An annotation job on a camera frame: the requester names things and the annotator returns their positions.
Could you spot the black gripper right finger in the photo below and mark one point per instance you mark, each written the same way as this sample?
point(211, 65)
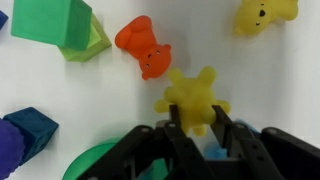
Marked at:
point(266, 156)

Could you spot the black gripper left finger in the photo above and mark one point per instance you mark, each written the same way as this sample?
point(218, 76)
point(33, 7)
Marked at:
point(180, 150)

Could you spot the yellow star-shaped toy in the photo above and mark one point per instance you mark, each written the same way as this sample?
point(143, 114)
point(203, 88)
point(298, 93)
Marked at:
point(193, 96)

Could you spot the orange rubber bear toy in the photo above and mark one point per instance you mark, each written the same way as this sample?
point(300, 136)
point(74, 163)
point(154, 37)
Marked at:
point(146, 46)

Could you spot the yellow rubber bear toy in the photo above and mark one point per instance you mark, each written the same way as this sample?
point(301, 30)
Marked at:
point(263, 15)

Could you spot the green plastic bowl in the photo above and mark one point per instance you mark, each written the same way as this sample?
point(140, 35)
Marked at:
point(86, 160)

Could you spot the light green block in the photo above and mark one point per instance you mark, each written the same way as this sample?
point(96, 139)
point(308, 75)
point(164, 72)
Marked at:
point(97, 42)

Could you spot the teal blue block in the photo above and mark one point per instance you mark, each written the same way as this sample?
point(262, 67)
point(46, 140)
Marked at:
point(31, 128)

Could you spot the green cube block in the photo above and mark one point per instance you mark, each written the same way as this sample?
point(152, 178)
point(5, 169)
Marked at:
point(46, 21)

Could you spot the blue hexagon block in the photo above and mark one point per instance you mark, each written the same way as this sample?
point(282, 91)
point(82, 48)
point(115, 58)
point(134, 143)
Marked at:
point(2, 19)

